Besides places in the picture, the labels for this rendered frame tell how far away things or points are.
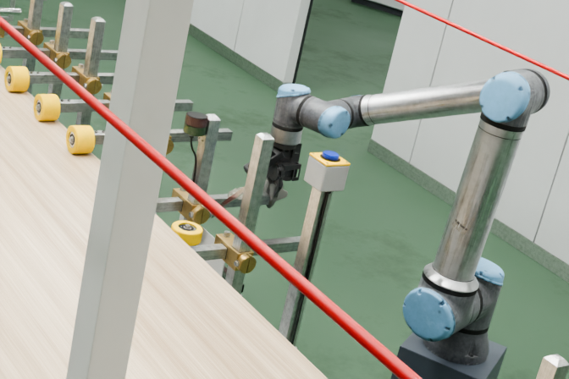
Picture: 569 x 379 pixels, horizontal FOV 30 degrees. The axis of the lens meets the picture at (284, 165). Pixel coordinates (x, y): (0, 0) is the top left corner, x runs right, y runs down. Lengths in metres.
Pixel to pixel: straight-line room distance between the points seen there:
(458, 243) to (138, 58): 1.78
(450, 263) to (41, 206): 1.04
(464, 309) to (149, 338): 0.96
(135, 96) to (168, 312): 1.26
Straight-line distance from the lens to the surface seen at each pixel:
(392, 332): 4.38
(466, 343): 3.02
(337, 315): 0.60
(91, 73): 3.49
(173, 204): 2.94
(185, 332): 2.24
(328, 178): 2.41
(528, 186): 5.49
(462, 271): 2.78
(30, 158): 2.97
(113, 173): 1.13
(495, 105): 2.62
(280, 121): 3.01
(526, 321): 4.83
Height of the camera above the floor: 2.02
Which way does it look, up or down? 20 degrees down
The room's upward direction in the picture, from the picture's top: 13 degrees clockwise
